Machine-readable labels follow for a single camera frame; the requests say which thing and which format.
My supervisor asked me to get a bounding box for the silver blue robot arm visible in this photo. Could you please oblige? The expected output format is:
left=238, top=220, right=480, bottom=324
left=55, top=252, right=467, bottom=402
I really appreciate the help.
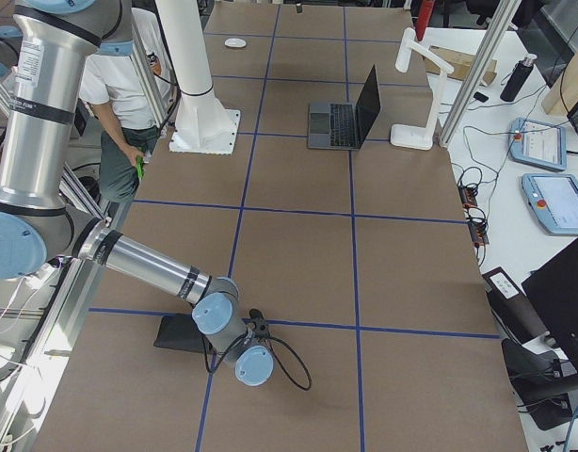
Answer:
left=0, top=1, right=274, bottom=386

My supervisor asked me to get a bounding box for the red cylinder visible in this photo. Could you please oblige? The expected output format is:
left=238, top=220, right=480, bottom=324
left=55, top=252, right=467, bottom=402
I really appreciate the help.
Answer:
left=415, top=0, right=435, bottom=41

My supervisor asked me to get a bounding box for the white computer mouse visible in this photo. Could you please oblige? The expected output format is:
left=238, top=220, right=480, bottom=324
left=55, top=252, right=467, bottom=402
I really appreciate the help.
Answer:
left=224, top=38, right=247, bottom=49

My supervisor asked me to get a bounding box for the lower blue teach pendant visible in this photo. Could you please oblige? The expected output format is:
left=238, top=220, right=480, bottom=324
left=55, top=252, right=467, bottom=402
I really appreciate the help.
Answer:
left=521, top=173, right=578, bottom=236

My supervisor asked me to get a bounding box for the black water bottle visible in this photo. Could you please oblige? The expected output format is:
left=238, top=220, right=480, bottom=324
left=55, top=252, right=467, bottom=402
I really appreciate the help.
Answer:
left=500, top=54, right=538, bottom=103

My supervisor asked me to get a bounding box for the blue teach pendant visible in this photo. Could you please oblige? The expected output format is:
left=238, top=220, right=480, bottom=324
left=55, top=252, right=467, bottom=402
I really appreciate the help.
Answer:
left=508, top=117, right=567, bottom=171
left=521, top=173, right=578, bottom=236

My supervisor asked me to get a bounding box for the cardboard box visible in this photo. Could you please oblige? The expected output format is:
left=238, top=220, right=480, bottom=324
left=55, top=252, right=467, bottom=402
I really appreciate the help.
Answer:
left=429, top=46, right=497, bottom=87

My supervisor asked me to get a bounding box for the upper blue teach pendant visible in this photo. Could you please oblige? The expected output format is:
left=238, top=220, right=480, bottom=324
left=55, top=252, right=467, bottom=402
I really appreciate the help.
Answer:
left=508, top=117, right=567, bottom=171

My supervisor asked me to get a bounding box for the black monitor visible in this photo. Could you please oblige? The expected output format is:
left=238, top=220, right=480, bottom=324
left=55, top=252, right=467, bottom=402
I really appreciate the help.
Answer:
left=522, top=237, right=578, bottom=370

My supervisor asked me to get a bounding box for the white desk lamp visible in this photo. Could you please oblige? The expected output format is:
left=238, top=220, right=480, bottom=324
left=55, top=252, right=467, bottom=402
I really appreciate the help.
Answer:
left=389, top=26, right=456, bottom=152

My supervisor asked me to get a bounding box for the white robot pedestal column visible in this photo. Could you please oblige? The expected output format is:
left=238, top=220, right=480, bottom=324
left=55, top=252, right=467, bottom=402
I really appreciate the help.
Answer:
left=156, top=0, right=240, bottom=155

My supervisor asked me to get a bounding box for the small black square device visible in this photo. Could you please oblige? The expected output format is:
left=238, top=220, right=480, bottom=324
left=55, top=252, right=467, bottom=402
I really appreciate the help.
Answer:
left=474, top=91, right=489, bottom=103

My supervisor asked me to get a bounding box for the person in white shirt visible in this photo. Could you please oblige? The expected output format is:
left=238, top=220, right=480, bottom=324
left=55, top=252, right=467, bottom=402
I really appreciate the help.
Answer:
left=79, top=7, right=181, bottom=204

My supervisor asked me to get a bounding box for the black mouse pad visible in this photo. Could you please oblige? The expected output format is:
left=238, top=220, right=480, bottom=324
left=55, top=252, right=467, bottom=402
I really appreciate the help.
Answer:
left=153, top=314, right=213, bottom=354

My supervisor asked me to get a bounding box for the aluminium frame post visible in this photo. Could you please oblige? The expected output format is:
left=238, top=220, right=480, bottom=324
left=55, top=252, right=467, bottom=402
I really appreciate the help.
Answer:
left=439, top=0, right=521, bottom=148

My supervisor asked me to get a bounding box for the grey laptop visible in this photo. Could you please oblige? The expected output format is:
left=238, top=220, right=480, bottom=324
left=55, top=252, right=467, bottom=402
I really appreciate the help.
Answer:
left=307, top=66, right=381, bottom=151

